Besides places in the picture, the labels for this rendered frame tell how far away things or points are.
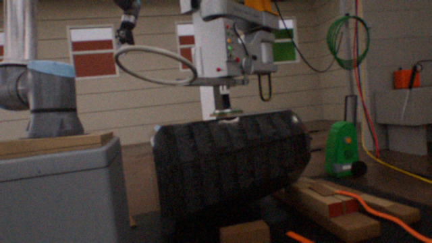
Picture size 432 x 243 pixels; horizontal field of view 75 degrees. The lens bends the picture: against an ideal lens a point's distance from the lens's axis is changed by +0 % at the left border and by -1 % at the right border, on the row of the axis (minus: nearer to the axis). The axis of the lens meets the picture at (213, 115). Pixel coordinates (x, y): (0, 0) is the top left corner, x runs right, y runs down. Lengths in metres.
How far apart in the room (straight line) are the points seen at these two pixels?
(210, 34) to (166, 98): 6.09
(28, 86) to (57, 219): 0.46
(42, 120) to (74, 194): 0.28
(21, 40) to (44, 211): 0.65
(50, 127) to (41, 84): 0.15
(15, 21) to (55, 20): 7.46
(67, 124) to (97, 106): 7.16
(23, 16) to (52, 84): 0.34
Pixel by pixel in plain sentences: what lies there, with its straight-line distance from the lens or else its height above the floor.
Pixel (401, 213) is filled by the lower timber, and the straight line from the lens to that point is 2.33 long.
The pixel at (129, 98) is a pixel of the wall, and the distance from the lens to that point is 8.15.
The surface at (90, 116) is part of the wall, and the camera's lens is 8.29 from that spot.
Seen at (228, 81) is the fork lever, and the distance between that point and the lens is 2.13.
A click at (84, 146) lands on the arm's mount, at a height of 0.86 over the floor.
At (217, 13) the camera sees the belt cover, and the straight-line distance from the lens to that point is 2.15.
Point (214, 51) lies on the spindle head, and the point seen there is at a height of 1.32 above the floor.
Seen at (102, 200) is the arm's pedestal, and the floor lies 0.69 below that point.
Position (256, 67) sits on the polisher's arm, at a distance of 2.42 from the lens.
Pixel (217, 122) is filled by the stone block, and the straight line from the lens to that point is 2.04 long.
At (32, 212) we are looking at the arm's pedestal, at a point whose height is 0.68.
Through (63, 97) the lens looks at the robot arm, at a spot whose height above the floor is 1.03.
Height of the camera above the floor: 0.96
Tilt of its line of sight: 3 degrees down
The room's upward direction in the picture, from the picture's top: 6 degrees counter-clockwise
